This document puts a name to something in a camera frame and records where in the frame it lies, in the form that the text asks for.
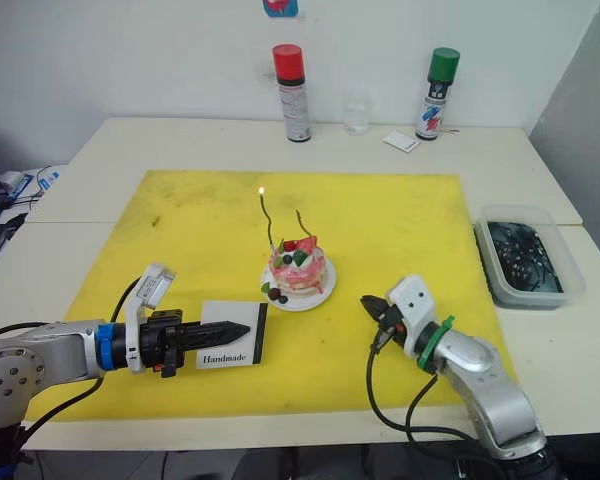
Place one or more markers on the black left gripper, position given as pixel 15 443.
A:
pixel 155 340

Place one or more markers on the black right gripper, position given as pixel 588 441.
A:
pixel 391 325

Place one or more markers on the white Handmade matchbox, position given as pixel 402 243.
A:
pixel 230 345

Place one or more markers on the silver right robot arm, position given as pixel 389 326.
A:
pixel 485 380

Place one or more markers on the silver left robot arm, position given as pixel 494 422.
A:
pixel 35 357

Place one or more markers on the pink layered fruit cake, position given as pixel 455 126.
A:
pixel 297 275

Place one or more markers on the white round plate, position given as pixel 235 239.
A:
pixel 325 287

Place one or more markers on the yellow table mat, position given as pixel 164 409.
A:
pixel 390 240

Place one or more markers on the short thin wavy candle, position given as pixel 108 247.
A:
pixel 305 229

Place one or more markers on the tall thin wavy candle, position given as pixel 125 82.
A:
pixel 268 222

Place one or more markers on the clear plastic water container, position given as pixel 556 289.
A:
pixel 525 260

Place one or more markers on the small white flat box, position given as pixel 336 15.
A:
pixel 401 141

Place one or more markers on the clear drinking glass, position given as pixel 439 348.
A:
pixel 356 117

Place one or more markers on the loose matchstick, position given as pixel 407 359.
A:
pixel 451 131

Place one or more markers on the green capped spray can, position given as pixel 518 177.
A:
pixel 436 100

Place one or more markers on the red capped spray can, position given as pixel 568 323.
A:
pixel 292 95

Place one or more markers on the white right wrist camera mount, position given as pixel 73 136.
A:
pixel 416 305

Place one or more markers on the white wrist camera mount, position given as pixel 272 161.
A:
pixel 150 287
pixel 416 305

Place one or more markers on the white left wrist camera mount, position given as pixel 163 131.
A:
pixel 150 287

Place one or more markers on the red blue wall sticker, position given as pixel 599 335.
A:
pixel 280 7

